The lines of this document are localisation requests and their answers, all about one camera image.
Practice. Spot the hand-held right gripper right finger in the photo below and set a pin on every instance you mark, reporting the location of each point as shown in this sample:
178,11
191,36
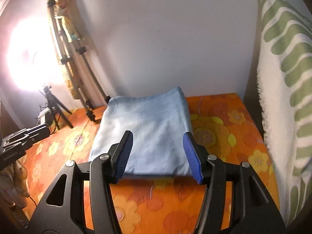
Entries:
192,156

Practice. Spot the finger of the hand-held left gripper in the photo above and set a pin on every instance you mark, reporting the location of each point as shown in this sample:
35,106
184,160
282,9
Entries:
36,129
29,141

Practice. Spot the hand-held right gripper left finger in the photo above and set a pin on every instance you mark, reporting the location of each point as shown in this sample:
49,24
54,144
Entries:
124,156

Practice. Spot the light blue denim pants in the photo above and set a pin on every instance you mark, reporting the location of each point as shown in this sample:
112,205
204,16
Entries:
146,126

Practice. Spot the white power strip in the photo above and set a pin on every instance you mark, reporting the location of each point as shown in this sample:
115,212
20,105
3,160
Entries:
42,114

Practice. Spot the small black tripod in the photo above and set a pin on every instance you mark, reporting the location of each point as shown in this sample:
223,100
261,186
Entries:
52,102

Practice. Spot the orange floral bed sheet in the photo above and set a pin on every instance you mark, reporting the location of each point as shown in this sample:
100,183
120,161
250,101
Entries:
231,126

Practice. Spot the tall grey tripod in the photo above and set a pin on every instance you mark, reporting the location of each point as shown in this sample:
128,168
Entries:
81,50

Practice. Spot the green striped white blanket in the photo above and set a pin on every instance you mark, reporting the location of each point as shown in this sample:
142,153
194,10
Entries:
275,102

